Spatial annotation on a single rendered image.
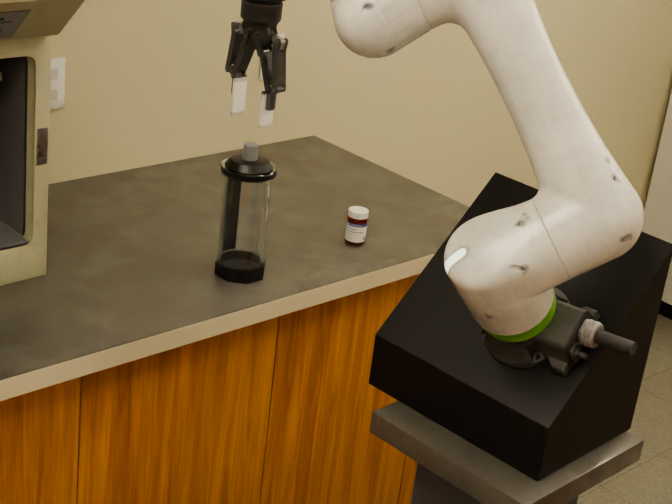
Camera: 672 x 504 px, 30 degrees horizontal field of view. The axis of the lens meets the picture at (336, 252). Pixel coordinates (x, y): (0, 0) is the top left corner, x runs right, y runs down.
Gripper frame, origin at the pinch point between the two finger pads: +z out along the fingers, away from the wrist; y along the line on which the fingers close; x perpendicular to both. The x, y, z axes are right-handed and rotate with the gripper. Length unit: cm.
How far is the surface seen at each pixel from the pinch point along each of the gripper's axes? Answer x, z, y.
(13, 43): -40.5, -11.0, -16.4
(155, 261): -11.3, 34.3, -11.5
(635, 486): 143, 127, 20
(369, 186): 58, 34, -22
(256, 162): -0.1, 10.2, 2.9
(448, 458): -13, 34, 70
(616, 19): 205, 13, -60
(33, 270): -36, 33, -16
